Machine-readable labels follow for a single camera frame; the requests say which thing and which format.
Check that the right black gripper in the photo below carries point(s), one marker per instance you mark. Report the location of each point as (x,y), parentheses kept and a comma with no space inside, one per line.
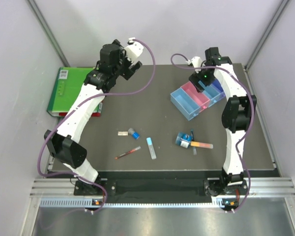
(195,78)

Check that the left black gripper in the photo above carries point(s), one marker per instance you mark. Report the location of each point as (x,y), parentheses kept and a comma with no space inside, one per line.
(130,69)

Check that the medium blue drawer bin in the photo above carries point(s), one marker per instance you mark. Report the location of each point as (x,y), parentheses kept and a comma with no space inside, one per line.
(214,95)

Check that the pink drawer bin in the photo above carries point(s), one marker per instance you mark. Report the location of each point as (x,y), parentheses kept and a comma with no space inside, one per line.
(199,98)

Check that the light blue drawer bin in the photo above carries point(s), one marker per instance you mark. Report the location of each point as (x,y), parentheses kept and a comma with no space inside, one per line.
(185,104)

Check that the green plastic folder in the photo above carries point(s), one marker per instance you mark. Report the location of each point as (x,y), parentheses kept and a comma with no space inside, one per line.
(68,90)

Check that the orange highlighter marker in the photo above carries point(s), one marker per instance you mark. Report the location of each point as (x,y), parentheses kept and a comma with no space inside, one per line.
(201,145)

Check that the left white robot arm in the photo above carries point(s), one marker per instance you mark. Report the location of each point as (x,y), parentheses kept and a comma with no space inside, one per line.
(63,143)

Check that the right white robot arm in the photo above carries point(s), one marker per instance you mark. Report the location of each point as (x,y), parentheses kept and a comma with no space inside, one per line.
(237,117)

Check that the small staples box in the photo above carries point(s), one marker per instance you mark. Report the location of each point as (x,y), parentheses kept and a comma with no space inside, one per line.
(122,133)

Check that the blue ink bottle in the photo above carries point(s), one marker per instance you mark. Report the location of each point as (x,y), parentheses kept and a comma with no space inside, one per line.
(183,140)

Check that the light blue clear highlighter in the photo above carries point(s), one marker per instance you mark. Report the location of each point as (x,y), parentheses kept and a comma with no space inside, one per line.
(151,148)

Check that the red pen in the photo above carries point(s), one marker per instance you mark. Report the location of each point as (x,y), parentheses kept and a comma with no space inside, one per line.
(128,152)

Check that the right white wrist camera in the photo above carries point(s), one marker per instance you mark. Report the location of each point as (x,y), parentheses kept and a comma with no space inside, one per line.
(195,62)

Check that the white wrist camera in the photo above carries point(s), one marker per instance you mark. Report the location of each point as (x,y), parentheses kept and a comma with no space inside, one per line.
(133,50)
(195,62)

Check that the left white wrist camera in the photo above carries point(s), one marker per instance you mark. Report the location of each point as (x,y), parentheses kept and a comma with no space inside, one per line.
(133,50)

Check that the right aluminium frame post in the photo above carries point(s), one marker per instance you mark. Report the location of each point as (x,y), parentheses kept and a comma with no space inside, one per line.
(283,4)

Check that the aluminium frame post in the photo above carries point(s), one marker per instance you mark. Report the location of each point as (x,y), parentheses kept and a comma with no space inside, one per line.
(283,4)
(48,31)

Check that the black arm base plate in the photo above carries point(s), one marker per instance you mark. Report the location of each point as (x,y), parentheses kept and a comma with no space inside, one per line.
(174,186)

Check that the left aluminium frame post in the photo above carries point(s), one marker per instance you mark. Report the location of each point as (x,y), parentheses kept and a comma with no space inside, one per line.
(48,31)

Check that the aluminium front rail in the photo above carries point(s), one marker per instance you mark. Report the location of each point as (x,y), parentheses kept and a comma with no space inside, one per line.
(267,187)

